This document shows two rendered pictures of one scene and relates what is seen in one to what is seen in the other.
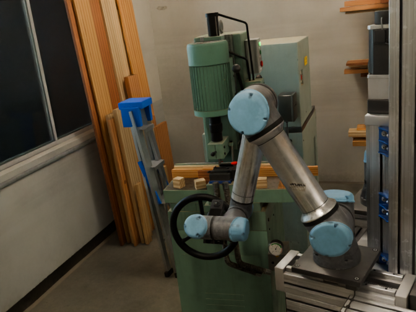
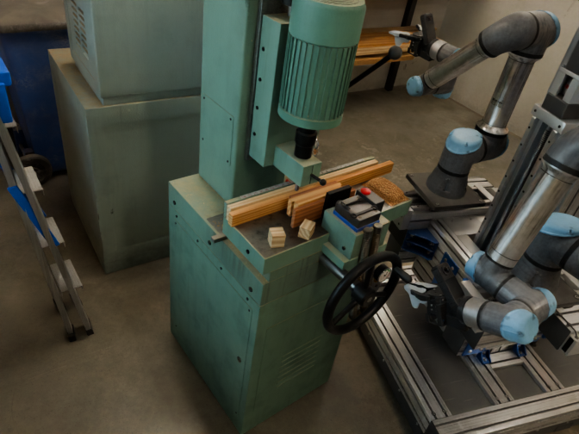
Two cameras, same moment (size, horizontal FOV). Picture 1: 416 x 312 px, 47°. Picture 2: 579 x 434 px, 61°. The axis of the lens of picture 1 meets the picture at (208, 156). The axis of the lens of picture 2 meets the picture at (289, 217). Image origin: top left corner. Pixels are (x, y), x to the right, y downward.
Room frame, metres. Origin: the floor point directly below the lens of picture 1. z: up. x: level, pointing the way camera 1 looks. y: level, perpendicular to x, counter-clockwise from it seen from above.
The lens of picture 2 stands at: (1.44, 1.02, 1.77)
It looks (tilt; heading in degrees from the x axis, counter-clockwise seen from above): 37 degrees down; 301
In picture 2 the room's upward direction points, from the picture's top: 10 degrees clockwise
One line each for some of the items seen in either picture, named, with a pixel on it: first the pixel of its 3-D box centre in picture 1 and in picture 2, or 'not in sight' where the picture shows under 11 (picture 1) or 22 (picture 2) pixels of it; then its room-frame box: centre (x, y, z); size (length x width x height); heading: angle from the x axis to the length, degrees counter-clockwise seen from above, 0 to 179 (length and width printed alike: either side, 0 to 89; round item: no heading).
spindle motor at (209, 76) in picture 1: (210, 78); (319, 60); (2.06, -0.05, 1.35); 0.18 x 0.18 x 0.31
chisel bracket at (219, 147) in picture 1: (219, 148); (296, 164); (2.08, -0.06, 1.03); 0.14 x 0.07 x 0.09; 164
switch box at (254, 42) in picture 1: (253, 56); not in sight; (2.33, -0.27, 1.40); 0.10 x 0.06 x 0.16; 164
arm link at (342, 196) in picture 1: (335, 211); (557, 238); (1.37, -0.38, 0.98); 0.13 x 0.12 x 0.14; 160
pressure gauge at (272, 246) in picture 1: (276, 249); (380, 274); (1.79, -0.24, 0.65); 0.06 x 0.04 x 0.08; 74
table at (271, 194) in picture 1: (232, 191); (332, 223); (1.94, -0.09, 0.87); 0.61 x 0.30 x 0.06; 74
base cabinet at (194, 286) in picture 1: (236, 267); (255, 300); (2.18, -0.08, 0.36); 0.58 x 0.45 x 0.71; 164
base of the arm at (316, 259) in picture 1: (336, 244); (538, 266); (1.38, -0.38, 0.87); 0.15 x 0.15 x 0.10
